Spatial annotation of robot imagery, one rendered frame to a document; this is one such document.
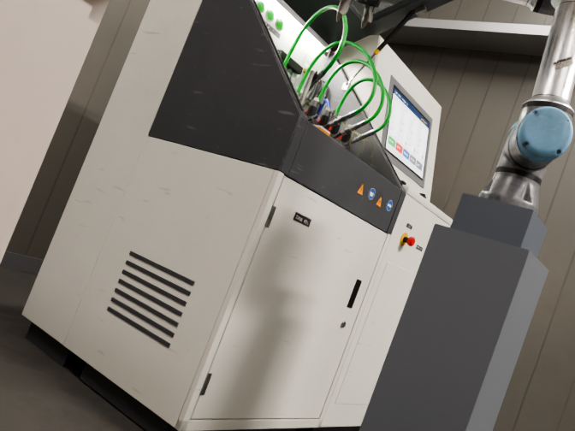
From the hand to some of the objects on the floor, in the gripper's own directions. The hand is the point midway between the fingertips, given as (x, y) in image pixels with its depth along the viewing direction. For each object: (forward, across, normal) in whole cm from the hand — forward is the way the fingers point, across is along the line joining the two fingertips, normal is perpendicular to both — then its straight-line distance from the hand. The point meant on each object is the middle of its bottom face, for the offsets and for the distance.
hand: (350, 20), depth 175 cm
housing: (+152, -22, -27) cm, 156 cm away
